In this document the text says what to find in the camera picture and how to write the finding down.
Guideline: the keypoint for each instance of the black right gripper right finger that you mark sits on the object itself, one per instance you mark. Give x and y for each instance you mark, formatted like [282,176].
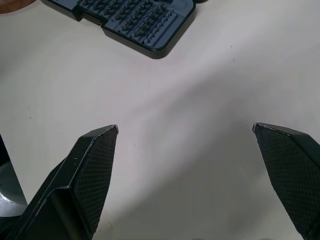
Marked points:
[292,170]

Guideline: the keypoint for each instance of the silver robot body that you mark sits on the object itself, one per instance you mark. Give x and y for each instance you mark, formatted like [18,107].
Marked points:
[10,190]

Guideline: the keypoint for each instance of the dark blue bit tray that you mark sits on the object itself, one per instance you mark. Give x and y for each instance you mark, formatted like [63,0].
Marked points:
[140,22]

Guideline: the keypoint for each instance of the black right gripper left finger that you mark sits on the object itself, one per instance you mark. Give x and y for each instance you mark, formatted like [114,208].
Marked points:
[82,185]

